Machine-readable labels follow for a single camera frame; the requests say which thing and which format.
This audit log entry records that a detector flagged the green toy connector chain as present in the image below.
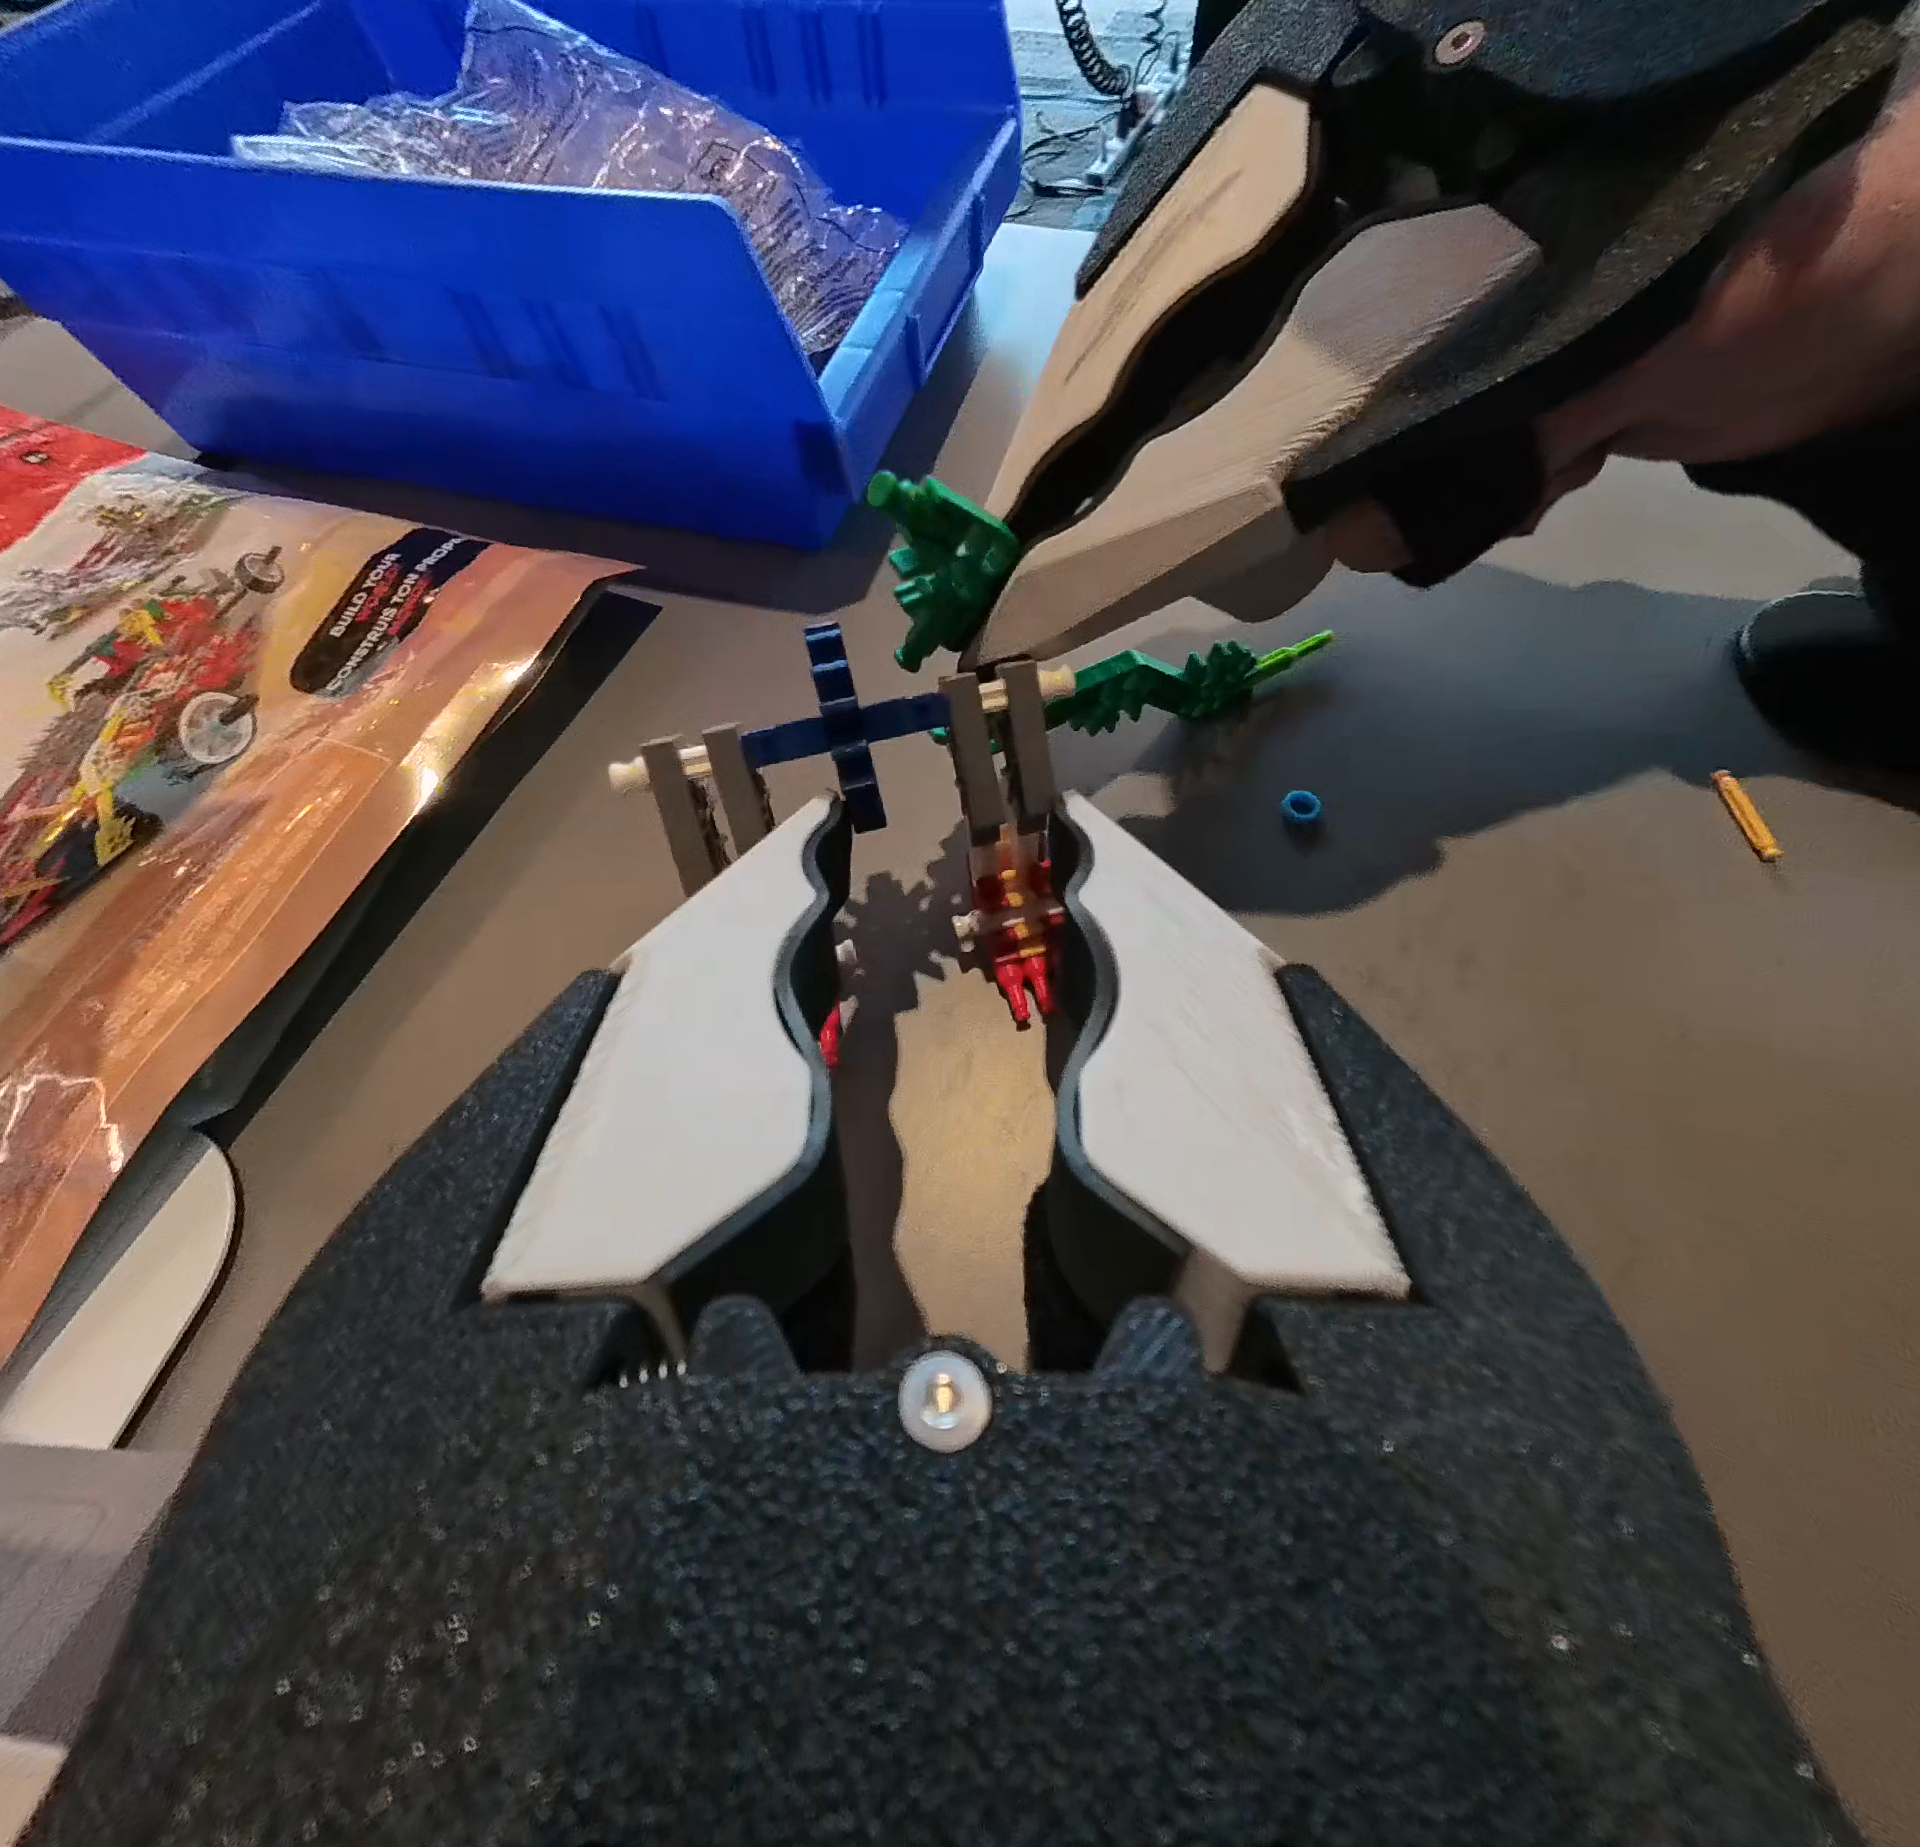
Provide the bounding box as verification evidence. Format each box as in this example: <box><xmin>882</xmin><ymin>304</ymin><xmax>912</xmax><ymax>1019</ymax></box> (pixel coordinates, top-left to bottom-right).
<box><xmin>1050</xmin><ymin>626</ymin><xmax>1338</xmax><ymax>743</ymax></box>

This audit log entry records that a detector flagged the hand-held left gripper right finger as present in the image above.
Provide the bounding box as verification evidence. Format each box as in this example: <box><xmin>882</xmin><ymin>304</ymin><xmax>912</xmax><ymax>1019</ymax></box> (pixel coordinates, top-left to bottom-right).
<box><xmin>1050</xmin><ymin>788</ymin><xmax>1415</xmax><ymax>1372</ymax></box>

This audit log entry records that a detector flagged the person's black clothing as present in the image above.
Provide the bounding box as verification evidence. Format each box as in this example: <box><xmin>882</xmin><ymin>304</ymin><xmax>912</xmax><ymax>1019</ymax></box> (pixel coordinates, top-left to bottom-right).
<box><xmin>1733</xmin><ymin>585</ymin><xmax>1920</xmax><ymax>777</ymax></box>

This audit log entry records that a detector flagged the short orange toy rod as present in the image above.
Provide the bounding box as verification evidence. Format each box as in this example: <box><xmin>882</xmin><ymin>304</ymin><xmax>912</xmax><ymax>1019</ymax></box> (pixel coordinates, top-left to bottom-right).
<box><xmin>1711</xmin><ymin>769</ymin><xmax>1786</xmax><ymax>867</ymax></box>

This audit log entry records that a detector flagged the green toy connector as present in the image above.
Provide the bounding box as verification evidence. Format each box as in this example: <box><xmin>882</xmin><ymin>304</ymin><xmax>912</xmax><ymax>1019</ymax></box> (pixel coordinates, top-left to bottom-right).
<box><xmin>887</xmin><ymin>481</ymin><xmax>1024</xmax><ymax>676</ymax></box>

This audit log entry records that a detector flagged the crinkled clear plastic bag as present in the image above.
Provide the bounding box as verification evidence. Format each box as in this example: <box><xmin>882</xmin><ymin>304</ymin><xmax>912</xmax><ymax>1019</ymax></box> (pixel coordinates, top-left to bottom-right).
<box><xmin>232</xmin><ymin>0</ymin><xmax>909</xmax><ymax>372</ymax></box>

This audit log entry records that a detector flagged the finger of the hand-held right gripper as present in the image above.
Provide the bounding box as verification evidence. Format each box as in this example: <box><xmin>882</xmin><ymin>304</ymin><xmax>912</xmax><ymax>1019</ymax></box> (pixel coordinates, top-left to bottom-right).
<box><xmin>982</xmin><ymin>74</ymin><xmax>1324</xmax><ymax>536</ymax></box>
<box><xmin>979</xmin><ymin>203</ymin><xmax>1550</xmax><ymax>666</ymax></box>

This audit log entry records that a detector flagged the blue toy connector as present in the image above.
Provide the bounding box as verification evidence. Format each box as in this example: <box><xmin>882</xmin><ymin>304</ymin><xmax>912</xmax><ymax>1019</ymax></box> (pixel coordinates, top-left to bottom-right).
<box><xmin>755</xmin><ymin>619</ymin><xmax>957</xmax><ymax>832</ymax></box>

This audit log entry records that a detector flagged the blue plastic bin with tag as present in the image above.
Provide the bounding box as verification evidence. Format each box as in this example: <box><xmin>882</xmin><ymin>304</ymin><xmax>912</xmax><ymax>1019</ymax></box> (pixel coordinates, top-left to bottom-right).
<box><xmin>0</xmin><ymin>0</ymin><xmax>1024</xmax><ymax>553</ymax></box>

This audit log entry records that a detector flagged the black coiled cable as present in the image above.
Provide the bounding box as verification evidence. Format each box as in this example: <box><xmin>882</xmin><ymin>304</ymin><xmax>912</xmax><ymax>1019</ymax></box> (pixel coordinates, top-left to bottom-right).
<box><xmin>1043</xmin><ymin>0</ymin><xmax>1132</xmax><ymax>98</ymax></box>

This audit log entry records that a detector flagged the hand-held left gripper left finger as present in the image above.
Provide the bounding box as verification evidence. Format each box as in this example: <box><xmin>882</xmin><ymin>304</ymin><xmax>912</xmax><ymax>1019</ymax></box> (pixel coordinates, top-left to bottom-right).
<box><xmin>476</xmin><ymin>788</ymin><xmax>854</xmax><ymax>1305</ymax></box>

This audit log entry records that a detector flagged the person's right hand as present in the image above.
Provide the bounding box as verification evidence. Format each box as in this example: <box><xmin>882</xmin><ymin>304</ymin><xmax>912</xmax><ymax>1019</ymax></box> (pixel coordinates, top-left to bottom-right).
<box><xmin>1537</xmin><ymin>104</ymin><xmax>1920</xmax><ymax>499</ymax></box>

